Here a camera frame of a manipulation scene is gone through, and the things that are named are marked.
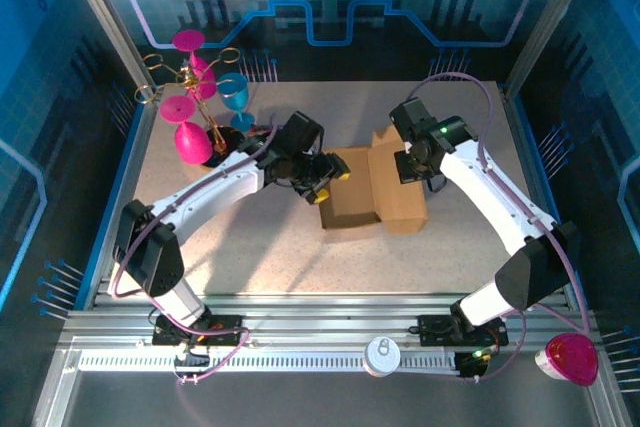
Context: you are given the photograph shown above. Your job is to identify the brown cardboard paper box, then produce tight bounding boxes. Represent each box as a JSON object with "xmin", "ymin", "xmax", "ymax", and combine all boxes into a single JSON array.
[{"xmin": 318, "ymin": 125, "xmax": 430, "ymax": 236}]

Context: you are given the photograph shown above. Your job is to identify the blue plastic goblet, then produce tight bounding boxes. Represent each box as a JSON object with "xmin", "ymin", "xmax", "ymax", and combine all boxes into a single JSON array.
[{"xmin": 217, "ymin": 71, "xmax": 257, "ymax": 133}]

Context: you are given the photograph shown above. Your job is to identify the pink plastic goblet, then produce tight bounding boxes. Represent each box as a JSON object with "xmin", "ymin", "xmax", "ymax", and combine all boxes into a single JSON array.
[
  {"xmin": 191, "ymin": 77, "xmax": 220, "ymax": 101},
  {"xmin": 172, "ymin": 29, "xmax": 212, "ymax": 79},
  {"xmin": 159, "ymin": 95, "xmax": 215, "ymax": 167}
]

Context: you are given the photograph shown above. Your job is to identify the white pull-tab can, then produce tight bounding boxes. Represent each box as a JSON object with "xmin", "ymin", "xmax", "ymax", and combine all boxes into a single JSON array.
[{"xmin": 363, "ymin": 337, "xmax": 402, "ymax": 379}]

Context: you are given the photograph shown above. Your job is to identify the small black circuit board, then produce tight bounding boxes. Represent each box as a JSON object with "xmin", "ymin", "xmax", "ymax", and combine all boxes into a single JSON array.
[{"xmin": 455, "ymin": 346, "xmax": 497, "ymax": 379}]

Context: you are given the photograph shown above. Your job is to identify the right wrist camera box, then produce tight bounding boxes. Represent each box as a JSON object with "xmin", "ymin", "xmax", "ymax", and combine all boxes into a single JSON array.
[{"xmin": 388, "ymin": 98, "xmax": 432, "ymax": 138}]

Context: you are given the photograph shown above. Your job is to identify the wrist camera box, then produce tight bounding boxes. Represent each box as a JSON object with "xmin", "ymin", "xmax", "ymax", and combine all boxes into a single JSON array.
[
  {"xmin": 277, "ymin": 110, "xmax": 326, "ymax": 154},
  {"xmin": 388, "ymin": 98, "xmax": 432, "ymax": 138}
]

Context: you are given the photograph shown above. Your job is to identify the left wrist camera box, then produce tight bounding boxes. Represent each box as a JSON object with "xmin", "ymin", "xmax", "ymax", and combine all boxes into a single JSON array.
[{"xmin": 277, "ymin": 110, "xmax": 326, "ymax": 154}]

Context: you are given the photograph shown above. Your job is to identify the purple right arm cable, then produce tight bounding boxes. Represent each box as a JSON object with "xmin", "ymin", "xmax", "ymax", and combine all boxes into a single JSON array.
[{"xmin": 405, "ymin": 71, "xmax": 592, "ymax": 384}]

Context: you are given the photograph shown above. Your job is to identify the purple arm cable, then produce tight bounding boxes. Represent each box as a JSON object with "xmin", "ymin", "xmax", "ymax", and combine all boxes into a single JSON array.
[
  {"xmin": 405, "ymin": 71, "xmax": 592, "ymax": 384},
  {"xmin": 109, "ymin": 124, "xmax": 279, "ymax": 386}
]

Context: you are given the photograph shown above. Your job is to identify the gold wire glass rack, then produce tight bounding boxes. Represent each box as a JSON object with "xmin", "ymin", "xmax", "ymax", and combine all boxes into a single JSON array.
[{"xmin": 133, "ymin": 46, "xmax": 247, "ymax": 169}]

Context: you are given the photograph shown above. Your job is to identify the aluminium table side rail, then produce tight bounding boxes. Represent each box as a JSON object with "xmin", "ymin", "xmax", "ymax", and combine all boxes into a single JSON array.
[
  {"xmin": 499, "ymin": 81, "xmax": 591, "ymax": 311},
  {"xmin": 74, "ymin": 84, "xmax": 164, "ymax": 311}
]

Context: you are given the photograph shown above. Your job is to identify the aluminium mounting rail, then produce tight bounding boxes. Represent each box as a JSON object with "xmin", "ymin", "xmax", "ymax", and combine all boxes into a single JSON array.
[{"xmin": 57, "ymin": 294, "xmax": 604, "ymax": 351}]

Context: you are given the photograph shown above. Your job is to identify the aluminium frame post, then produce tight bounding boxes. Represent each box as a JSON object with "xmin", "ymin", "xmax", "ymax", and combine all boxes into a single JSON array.
[
  {"xmin": 54, "ymin": 0, "xmax": 162, "ymax": 94},
  {"xmin": 503, "ymin": 0, "xmax": 602, "ymax": 93}
]

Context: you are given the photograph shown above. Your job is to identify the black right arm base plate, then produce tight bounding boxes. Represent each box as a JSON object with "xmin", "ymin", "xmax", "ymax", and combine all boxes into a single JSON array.
[{"xmin": 417, "ymin": 313, "xmax": 510, "ymax": 347}]

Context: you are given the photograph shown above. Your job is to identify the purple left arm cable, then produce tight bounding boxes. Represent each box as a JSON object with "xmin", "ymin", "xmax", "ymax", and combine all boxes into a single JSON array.
[{"xmin": 109, "ymin": 124, "xmax": 279, "ymax": 386}]

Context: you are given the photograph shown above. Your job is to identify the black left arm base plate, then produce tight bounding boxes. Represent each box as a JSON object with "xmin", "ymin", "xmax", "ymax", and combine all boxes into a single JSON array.
[{"xmin": 150, "ymin": 314, "xmax": 245, "ymax": 347}]

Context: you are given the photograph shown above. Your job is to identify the white slotted cable duct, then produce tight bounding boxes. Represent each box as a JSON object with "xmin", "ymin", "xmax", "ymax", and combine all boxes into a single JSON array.
[{"xmin": 74, "ymin": 350, "xmax": 464, "ymax": 374}]

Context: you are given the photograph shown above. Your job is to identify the pink glass on rail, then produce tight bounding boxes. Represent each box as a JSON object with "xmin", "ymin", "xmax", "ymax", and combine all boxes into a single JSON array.
[{"xmin": 534, "ymin": 332, "xmax": 600, "ymax": 389}]

